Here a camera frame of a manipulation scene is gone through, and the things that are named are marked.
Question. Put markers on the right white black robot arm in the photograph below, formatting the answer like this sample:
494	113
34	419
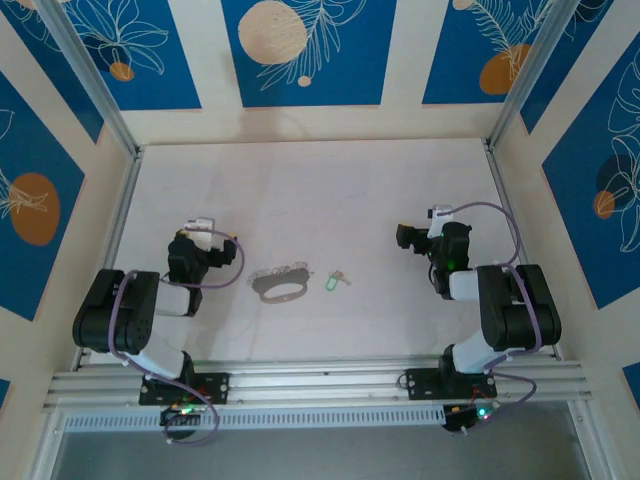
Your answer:
520	310

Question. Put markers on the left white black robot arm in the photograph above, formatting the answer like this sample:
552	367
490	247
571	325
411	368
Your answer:
125	310

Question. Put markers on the blue panel with lily outline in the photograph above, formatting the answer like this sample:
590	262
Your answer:
165	75
575	225

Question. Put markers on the black controller board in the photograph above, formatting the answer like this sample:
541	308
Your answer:
457	417
172	416

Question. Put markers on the blue panel with feather leaf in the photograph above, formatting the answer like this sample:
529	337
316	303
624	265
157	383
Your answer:
30	165
450	60

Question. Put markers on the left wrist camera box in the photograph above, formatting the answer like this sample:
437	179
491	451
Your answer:
200	225

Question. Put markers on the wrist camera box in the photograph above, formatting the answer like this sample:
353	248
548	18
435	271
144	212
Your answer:
440	212
200	225

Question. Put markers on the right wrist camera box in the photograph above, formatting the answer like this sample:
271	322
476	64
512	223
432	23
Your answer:
440	212

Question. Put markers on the aluminium side rail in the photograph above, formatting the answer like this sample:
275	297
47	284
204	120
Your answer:
491	162
127	195

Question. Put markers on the wide aluminium base rail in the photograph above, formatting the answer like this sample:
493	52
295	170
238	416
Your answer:
320	385

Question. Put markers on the aluminium frame upright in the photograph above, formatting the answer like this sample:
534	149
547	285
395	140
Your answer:
45	445
92	75
529	75
590	440

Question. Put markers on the blue floral wall panel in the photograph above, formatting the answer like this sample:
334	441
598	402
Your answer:
50	55
634	385
4	392

